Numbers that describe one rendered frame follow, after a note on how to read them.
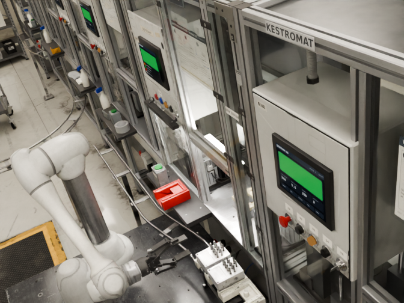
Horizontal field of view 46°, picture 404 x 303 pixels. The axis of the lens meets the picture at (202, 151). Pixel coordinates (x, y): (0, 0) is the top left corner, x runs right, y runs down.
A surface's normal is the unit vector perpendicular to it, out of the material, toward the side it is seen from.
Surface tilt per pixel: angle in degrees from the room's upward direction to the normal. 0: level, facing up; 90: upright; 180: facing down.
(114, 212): 0
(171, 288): 0
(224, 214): 0
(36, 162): 45
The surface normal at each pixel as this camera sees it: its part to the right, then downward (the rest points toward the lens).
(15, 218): -0.17, -0.82
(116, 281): 0.30, -0.12
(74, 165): 0.69, 0.32
